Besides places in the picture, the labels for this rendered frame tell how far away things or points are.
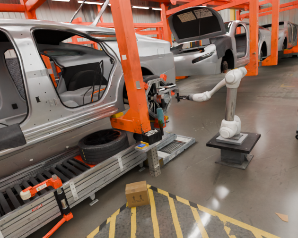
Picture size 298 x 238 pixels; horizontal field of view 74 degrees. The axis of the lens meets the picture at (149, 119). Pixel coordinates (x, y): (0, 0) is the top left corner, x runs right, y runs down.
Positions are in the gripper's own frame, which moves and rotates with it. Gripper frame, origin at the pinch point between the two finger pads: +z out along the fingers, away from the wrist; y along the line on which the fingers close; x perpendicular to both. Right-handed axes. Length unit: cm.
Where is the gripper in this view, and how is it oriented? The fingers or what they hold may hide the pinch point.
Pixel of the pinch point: (178, 97)
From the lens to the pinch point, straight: 285.4
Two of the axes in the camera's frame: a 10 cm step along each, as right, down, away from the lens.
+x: -1.6, -9.4, -3.0
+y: 6.9, -3.2, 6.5
